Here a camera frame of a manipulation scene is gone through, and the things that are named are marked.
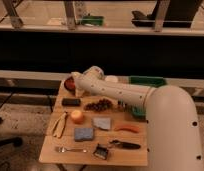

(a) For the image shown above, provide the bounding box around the silver fork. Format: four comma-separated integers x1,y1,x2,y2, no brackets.
54,147,87,153

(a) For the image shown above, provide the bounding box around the orange bowl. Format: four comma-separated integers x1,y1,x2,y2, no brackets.
64,77,75,91

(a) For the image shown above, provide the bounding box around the orange carrot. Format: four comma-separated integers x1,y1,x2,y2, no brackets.
114,125,139,133

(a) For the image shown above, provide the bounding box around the yellow apple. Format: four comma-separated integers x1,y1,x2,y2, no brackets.
70,110,84,124

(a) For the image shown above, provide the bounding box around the blue sponge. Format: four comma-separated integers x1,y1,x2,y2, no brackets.
74,128,94,141

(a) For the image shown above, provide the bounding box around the black rectangular block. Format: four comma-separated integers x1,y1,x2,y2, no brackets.
62,98,81,106

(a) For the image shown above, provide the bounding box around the black handled peeler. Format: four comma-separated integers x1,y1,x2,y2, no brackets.
109,140,141,150

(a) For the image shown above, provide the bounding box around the grey cloth piece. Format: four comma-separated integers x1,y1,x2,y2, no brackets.
93,117,111,130

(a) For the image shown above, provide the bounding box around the bunch of dark grapes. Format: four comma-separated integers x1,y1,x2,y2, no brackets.
84,99,113,112

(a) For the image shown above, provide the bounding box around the black office chair base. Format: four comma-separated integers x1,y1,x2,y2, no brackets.
0,117,23,147

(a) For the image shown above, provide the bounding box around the green object on shelf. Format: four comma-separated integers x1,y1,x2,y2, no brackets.
79,15,104,26

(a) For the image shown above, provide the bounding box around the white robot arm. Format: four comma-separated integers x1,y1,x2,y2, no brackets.
72,66,204,171

